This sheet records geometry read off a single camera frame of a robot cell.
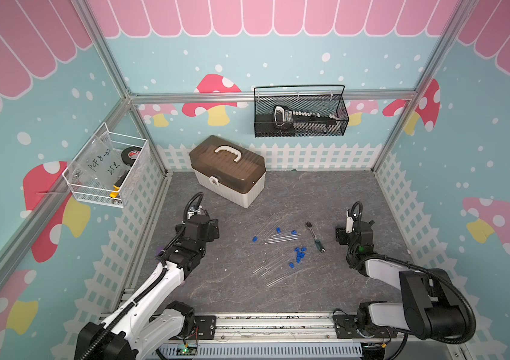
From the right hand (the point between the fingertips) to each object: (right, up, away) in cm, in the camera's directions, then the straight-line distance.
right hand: (348, 223), depth 93 cm
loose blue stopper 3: (-21, -13, -2) cm, 24 cm away
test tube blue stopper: (-28, -8, +2) cm, 29 cm away
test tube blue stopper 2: (-28, -20, -8) cm, 35 cm away
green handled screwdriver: (-13, -8, +1) cm, 15 cm away
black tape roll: (-83, +27, -13) cm, 88 cm away
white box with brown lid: (-49, +23, -1) cm, 54 cm away
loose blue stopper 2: (-19, -10, -1) cm, 21 cm away
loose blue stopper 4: (-24, -16, -4) cm, 29 cm away
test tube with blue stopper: (-34, -2, +6) cm, 35 cm away
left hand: (-59, 0, -10) cm, 60 cm away
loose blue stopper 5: (-39, -7, +2) cm, 40 cm away
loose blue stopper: (-21, -10, -1) cm, 24 cm away
